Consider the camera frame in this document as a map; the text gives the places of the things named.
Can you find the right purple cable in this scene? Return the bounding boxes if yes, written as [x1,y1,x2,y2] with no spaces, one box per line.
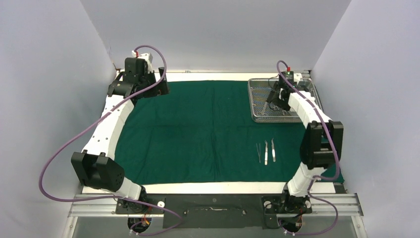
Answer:
[276,60,341,237]

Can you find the aluminium front frame rail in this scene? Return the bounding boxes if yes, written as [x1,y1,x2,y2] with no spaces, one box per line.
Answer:
[69,193,363,217]

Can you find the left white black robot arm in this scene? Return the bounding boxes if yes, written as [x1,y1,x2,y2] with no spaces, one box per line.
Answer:
[71,53,169,213]

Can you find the purple cable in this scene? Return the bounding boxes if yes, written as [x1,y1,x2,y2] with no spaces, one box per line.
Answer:
[276,60,341,237]
[38,45,183,237]

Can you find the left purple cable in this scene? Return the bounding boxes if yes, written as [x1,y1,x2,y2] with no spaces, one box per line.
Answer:
[38,45,183,237]

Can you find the dark green surgical cloth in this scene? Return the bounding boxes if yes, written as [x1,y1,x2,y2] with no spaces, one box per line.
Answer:
[113,80,345,185]

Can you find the thin steel tweezers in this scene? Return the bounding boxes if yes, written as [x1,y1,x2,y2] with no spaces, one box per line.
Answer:
[256,143,261,163]

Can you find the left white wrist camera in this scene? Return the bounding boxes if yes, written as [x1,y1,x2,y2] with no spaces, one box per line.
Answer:
[132,50,154,73]

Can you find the metal wire mesh tray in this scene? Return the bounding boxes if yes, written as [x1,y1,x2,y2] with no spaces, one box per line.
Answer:
[248,74,330,123]

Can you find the steel haemostat clamp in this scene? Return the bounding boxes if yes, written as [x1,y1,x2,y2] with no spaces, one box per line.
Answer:
[254,102,268,117]

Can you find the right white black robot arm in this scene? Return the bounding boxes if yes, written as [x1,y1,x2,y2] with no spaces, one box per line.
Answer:
[267,80,344,212]

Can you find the aluminium right side rail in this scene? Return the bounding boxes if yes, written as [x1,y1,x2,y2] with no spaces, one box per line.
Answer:
[301,70,312,80]

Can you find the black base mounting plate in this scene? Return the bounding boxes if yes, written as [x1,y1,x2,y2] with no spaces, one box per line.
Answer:
[115,193,313,232]

